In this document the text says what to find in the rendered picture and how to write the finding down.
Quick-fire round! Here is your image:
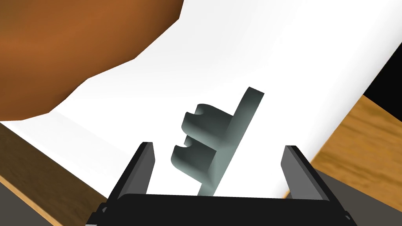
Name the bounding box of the brown rounded object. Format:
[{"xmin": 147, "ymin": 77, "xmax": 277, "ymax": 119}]
[{"xmin": 0, "ymin": 0, "xmax": 185, "ymax": 122}]

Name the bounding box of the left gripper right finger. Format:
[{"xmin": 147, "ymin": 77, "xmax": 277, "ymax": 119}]
[{"xmin": 280, "ymin": 145, "xmax": 330, "ymax": 201}]

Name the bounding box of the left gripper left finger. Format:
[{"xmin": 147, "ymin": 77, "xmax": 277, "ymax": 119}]
[{"xmin": 108, "ymin": 141, "xmax": 156, "ymax": 200}]

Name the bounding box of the grey door handle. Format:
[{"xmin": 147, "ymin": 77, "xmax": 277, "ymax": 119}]
[{"xmin": 170, "ymin": 86, "xmax": 265, "ymax": 197}]

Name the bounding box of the white door leaf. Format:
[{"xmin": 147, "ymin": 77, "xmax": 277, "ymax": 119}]
[{"xmin": 0, "ymin": 0, "xmax": 402, "ymax": 199}]

